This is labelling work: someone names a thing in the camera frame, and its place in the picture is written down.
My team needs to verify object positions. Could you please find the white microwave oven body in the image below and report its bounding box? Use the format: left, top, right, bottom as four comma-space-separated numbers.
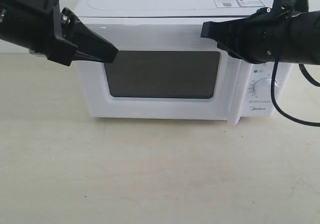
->
72, 0, 295, 127

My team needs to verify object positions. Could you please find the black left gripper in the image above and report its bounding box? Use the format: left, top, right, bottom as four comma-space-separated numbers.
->
0, 0, 118, 66

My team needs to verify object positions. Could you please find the white microwave door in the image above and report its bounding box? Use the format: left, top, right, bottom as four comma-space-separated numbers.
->
75, 18, 243, 125

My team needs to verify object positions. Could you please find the printed paper instruction sheet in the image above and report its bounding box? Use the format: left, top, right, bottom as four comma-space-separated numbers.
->
213, 0, 265, 8

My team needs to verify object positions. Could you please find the lower white timer knob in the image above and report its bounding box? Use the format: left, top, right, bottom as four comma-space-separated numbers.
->
252, 78, 272, 98

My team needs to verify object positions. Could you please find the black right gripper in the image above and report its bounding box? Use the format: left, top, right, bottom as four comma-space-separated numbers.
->
201, 11, 320, 65

